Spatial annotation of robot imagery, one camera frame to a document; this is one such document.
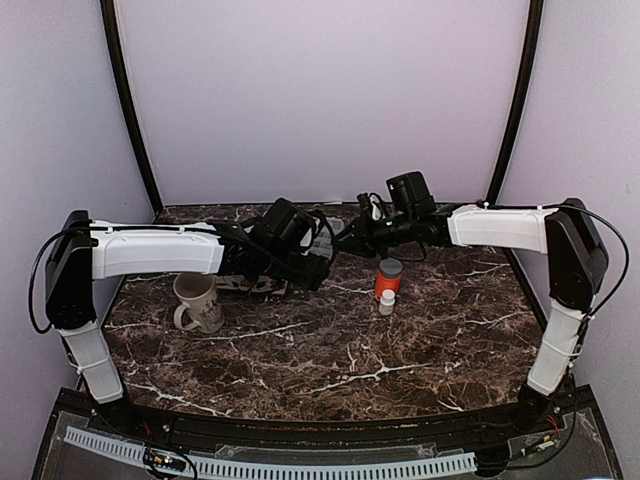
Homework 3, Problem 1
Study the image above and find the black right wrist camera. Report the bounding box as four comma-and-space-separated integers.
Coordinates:
386, 171, 436, 219

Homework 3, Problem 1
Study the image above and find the white slotted cable duct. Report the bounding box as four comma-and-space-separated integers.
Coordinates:
63, 426, 477, 479

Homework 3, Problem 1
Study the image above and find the small white pill bottle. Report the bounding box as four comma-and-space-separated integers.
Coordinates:
379, 289, 396, 316

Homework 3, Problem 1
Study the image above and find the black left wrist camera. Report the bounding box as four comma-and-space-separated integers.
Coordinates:
261, 198, 316, 251

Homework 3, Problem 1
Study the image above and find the clear plastic pill organizer box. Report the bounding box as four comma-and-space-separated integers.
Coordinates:
309, 217, 345, 260

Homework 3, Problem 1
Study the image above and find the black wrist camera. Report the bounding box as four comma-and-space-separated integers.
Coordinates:
386, 171, 436, 219
261, 198, 316, 251

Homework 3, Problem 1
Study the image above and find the black left frame post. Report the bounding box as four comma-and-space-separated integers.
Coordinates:
100, 0, 164, 215

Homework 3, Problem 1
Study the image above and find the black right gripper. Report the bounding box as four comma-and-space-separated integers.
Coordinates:
332, 210, 416, 260

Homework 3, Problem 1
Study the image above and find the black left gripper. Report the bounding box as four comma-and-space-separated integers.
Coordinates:
261, 246, 328, 289

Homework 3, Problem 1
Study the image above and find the square floral ceramic plate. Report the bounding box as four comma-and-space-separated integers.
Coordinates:
216, 275, 288, 295

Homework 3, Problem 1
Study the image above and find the black frame post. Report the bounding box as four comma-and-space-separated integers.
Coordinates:
100, 0, 164, 215
485, 0, 544, 204

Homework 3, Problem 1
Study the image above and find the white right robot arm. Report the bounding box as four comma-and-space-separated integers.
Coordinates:
338, 198, 630, 396

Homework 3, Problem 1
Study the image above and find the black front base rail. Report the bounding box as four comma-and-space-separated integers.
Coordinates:
49, 384, 596, 451

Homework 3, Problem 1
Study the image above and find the beige printed ceramic mug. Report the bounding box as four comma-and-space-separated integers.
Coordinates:
173, 272, 224, 334

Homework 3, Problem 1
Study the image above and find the orange bottle with grey lid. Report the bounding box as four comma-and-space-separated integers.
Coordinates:
374, 258, 403, 298

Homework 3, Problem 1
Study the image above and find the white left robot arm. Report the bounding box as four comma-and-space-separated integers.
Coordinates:
32, 210, 333, 436

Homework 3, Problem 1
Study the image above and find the black right frame post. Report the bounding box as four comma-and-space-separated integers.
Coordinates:
485, 0, 544, 204

